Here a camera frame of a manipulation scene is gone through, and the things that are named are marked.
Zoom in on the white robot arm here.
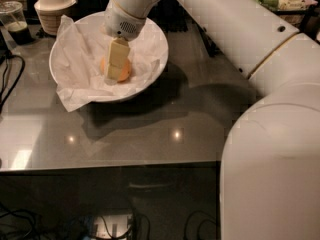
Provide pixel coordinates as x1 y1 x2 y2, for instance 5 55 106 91
106 0 320 240

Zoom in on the plastic cup with dark drink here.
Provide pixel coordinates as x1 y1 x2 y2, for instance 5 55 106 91
0 1 33 45

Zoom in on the orange fruit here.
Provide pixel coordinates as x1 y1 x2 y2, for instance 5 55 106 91
100 58 132 82

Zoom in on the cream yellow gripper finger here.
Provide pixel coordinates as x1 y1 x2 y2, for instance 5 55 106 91
104 38 130 84

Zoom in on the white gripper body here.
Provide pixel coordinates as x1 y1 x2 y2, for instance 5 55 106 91
104 0 146 41

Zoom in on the white bowl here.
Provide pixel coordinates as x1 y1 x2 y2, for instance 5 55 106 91
48 11 170 104

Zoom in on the black floor cable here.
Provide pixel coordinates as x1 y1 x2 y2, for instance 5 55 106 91
183 209 221 240

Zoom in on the stack of paper bowls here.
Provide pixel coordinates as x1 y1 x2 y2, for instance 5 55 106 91
34 0 76 36

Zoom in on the black wire rack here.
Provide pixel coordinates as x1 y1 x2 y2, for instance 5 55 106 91
275 6 320 35

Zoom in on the black cable on table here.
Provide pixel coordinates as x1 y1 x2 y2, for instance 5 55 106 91
0 52 27 115

